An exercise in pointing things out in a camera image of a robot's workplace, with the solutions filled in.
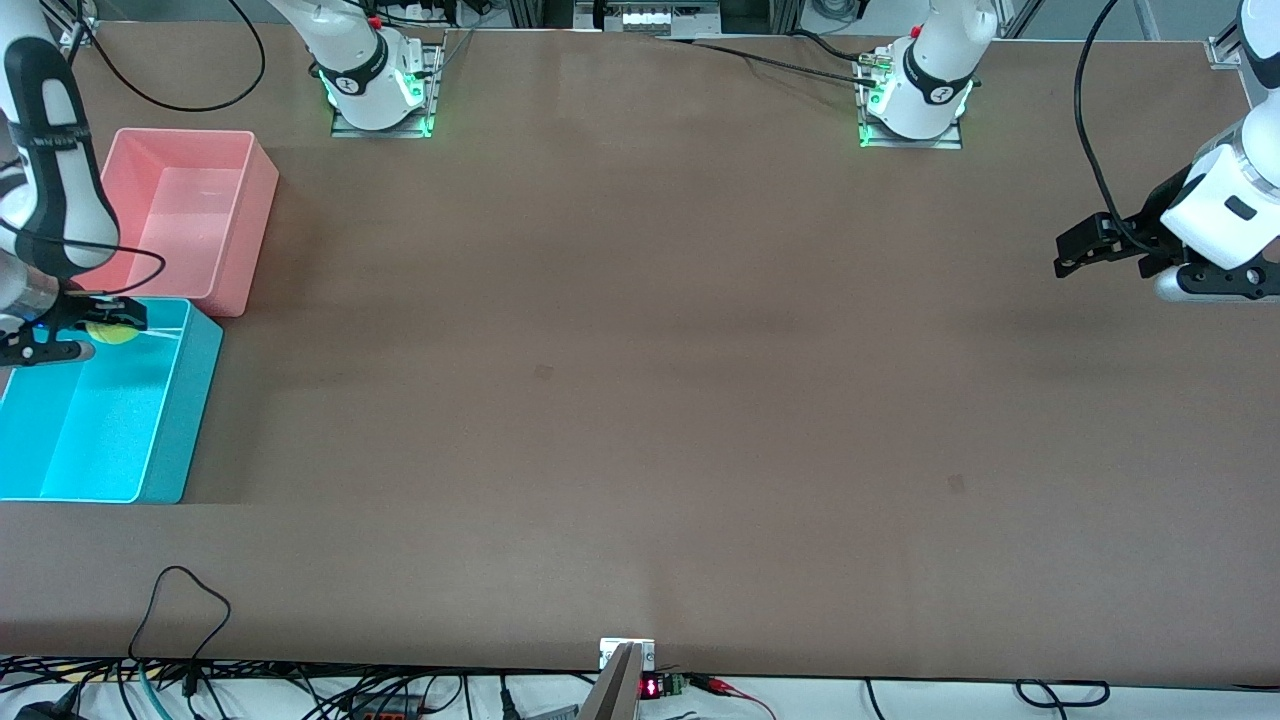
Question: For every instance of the orange power strip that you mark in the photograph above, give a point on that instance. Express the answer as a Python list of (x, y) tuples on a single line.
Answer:
[(385, 712)]

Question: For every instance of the black power plug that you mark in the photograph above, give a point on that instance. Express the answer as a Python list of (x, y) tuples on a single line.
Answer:
[(45, 708)]

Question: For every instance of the red LED display module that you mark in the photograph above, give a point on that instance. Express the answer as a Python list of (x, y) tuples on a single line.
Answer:
[(660, 686)]

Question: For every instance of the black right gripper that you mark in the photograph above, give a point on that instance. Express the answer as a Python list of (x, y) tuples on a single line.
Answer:
[(72, 314)]

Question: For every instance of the yellow tennis ball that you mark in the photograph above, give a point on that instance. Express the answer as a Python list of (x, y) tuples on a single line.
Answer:
[(112, 334)]

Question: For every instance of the pink plastic bin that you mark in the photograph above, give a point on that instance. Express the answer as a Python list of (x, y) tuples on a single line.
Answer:
[(200, 220)]

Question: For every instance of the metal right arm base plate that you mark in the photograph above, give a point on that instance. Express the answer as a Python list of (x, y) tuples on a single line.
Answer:
[(432, 85)]

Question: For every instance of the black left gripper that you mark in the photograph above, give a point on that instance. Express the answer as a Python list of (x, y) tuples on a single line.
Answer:
[(1155, 221)]

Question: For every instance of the white metal mount bracket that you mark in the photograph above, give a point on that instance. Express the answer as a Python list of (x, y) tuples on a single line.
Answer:
[(612, 650)]

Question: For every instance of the blue plastic bin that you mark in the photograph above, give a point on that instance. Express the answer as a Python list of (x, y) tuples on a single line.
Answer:
[(100, 430)]

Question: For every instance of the black device with white lights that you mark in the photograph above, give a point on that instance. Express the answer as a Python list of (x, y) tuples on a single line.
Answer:
[(648, 18)]

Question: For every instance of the grey metal camera bar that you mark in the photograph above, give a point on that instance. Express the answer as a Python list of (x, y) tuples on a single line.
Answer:
[(615, 690)]

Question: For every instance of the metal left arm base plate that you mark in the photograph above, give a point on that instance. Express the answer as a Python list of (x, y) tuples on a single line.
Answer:
[(955, 140)]

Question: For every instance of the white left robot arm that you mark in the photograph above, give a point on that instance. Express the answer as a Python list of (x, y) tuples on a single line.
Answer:
[(1230, 200)]

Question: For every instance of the red alligator clip lead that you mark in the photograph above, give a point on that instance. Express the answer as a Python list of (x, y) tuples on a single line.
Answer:
[(725, 688)]

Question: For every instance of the aluminium corner bracket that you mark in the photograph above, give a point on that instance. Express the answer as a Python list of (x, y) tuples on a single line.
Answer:
[(1225, 52)]

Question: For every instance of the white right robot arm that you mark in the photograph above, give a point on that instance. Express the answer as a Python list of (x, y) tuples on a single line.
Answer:
[(60, 200)]

